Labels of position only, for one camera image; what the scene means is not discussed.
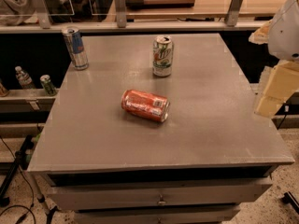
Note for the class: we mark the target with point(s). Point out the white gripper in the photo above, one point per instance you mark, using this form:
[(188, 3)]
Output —
[(285, 34)]

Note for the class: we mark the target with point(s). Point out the red coke can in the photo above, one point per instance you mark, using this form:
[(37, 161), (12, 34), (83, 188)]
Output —
[(145, 105)]

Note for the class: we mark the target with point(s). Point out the green white 7up can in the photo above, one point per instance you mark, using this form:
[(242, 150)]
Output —
[(163, 48)]

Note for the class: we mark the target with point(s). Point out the blue silver red bull can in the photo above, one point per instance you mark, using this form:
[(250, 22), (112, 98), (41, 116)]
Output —
[(74, 44)]

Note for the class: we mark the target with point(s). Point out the small green can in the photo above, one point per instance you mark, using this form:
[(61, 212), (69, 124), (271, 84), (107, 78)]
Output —
[(48, 86)]

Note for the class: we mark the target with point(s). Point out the grey drawer cabinet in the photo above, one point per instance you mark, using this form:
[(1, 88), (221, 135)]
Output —
[(122, 146)]

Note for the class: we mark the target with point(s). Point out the black object on floor right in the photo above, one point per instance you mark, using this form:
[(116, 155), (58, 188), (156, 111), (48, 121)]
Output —
[(290, 198)]

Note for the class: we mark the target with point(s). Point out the lower grey drawer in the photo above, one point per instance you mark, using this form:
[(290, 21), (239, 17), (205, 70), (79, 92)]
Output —
[(169, 215)]

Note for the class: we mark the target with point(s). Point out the grey drawer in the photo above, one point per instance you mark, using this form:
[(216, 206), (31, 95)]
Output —
[(160, 194), (169, 215)]

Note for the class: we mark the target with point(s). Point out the upper grey drawer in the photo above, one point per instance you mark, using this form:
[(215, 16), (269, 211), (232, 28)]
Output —
[(160, 194)]

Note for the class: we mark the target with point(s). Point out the clear plastic water bottle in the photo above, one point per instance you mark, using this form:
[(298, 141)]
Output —
[(24, 78)]

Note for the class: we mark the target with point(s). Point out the grey cloth pile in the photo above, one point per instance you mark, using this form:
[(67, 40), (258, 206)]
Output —
[(15, 12)]

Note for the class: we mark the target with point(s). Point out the black tripod stand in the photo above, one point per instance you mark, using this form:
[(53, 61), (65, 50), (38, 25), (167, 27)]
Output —
[(20, 160)]

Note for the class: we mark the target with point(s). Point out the brown bottle at left edge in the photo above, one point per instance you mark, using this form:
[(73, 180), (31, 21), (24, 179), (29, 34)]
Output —
[(3, 90)]

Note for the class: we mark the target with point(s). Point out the grey metal post right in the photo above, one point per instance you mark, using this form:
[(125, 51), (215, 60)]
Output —
[(232, 14)]

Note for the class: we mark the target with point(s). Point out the grey metal post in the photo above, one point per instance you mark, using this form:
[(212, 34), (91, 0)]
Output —
[(42, 13), (232, 14), (120, 7)]

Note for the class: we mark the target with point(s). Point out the grey metal post middle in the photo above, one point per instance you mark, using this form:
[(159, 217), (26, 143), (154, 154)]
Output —
[(120, 7)]

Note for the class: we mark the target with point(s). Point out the grey metal post left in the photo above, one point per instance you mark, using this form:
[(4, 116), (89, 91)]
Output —
[(42, 13)]

